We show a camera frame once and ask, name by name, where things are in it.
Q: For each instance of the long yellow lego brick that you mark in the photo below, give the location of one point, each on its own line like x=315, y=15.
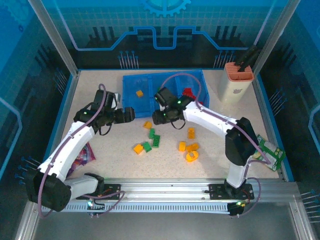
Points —
x=191, y=132

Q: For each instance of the cream container with orange lid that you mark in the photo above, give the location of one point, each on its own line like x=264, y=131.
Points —
x=233, y=90

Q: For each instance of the blue three-compartment plastic bin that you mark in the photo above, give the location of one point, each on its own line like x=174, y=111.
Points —
x=140, y=82

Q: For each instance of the wide orange lego brick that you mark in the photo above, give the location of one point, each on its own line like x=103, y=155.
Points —
x=193, y=147

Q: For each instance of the aluminium frame post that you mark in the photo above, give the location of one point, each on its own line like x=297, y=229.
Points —
x=53, y=37
x=273, y=35

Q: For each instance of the green snack packet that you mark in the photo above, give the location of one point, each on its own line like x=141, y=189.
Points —
x=273, y=153

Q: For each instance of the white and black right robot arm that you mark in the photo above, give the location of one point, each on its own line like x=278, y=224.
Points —
x=205, y=117

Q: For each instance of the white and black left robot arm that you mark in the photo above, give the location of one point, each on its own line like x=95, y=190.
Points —
x=75, y=140

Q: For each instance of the small orange lego brick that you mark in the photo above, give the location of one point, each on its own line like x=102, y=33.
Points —
x=139, y=93
x=147, y=124

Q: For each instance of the yellow round hollow lego piece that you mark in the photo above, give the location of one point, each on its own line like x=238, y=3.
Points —
x=189, y=158

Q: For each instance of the red lego brick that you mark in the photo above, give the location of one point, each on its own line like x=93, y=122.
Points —
x=186, y=91
x=193, y=96

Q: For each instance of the sloped green lego brick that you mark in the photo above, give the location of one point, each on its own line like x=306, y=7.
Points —
x=147, y=146

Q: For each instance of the colourful pink snack packet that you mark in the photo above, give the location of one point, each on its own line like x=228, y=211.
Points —
x=85, y=153

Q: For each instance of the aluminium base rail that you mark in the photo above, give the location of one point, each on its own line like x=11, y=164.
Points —
x=162, y=190

